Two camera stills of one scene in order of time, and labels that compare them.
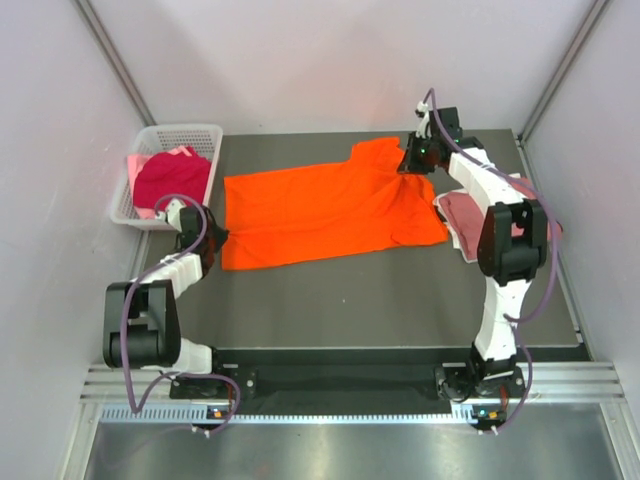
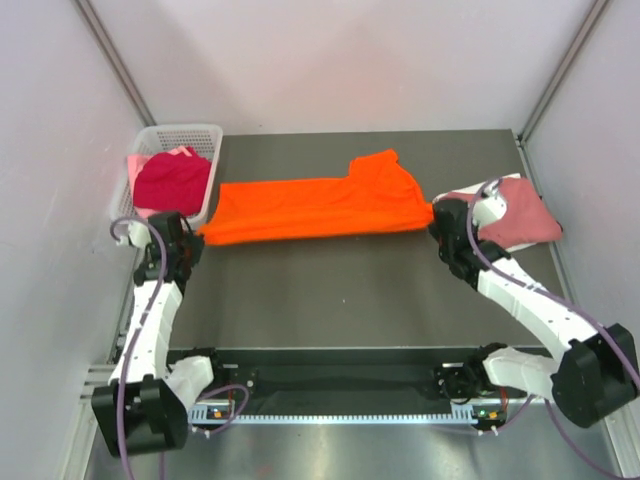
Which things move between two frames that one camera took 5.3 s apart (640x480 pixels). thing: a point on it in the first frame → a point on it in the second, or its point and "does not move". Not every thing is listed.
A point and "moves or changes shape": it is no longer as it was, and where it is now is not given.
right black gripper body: x=421 y=161 → x=443 y=251
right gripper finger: x=404 y=167 → x=436 y=231
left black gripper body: x=208 y=235 → x=184 y=245
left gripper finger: x=220 y=235 → x=188 y=225
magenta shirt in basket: x=163 y=174 does not move
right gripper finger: x=411 y=142 → x=439 y=209
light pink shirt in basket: x=133 y=164 does not move
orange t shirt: x=304 y=214 moves or changes shape
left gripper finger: x=219 y=238 → x=197 y=244
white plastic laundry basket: x=153 y=139 does not move
